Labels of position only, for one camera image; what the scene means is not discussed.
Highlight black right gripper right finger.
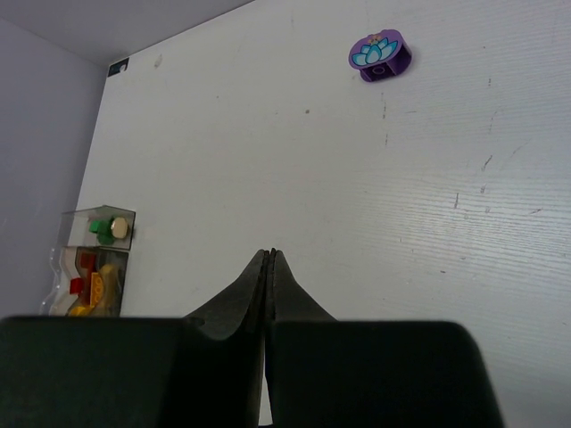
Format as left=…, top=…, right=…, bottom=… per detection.
left=266, top=250, right=504, bottom=427

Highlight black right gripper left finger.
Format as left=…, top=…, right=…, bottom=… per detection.
left=1, top=250, right=270, bottom=427

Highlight yellow round decorated lego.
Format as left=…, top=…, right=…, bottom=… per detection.
left=67, top=305, right=95, bottom=317

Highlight red two-by-two lego brick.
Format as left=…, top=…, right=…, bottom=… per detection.
left=69, top=277, right=85, bottom=295

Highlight purple round lego piece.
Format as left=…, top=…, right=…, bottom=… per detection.
left=348, top=29, right=413, bottom=83

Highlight yellow two-by-three lego brick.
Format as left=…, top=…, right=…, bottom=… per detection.
left=89, top=272, right=105, bottom=308

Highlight small green lego brick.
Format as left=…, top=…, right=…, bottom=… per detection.
left=88, top=218, right=115, bottom=246

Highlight clear colourless container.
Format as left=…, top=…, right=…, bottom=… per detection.
left=39, top=246, right=70, bottom=316

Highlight dark grey clear container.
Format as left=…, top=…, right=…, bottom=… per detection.
left=64, top=247, right=128, bottom=317

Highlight amber clear container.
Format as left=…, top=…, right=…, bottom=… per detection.
left=48, top=246, right=96, bottom=317

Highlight clear smoky long container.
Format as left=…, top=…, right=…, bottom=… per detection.
left=58, top=205, right=136, bottom=251

